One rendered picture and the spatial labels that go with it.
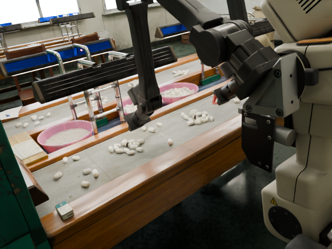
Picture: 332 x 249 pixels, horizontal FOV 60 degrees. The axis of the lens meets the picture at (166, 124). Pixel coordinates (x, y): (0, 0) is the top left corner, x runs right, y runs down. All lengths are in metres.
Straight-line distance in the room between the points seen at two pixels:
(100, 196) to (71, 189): 0.16
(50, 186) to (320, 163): 0.89
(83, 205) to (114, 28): 6.05
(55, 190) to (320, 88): 0.90
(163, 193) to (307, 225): 0.49
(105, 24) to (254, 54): 6.24
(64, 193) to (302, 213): 0.76
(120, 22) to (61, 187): 5.99
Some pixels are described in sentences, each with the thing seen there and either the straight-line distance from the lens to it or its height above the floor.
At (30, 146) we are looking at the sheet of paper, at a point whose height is 0.78.
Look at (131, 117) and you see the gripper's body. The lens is 1.18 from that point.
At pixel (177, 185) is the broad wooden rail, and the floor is 0.67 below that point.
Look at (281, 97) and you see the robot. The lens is 0.57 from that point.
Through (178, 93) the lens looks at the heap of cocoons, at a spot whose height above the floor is 0.74.
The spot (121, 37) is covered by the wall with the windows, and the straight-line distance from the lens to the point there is 6.94.
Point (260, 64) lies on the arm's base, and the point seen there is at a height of 1.22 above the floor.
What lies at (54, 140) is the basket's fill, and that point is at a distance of 1.54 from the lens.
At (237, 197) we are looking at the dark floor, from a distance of 2.10.
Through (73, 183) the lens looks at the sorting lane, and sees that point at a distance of 1.14.
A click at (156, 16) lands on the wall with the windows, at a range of 7.44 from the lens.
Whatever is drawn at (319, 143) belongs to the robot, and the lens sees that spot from 0.78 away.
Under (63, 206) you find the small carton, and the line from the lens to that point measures 0.98.
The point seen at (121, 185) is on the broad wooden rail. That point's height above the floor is 0.76.
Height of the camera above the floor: 1.37
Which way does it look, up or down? 26 degrees down
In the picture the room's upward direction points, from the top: 7 degrees counter-clockwise
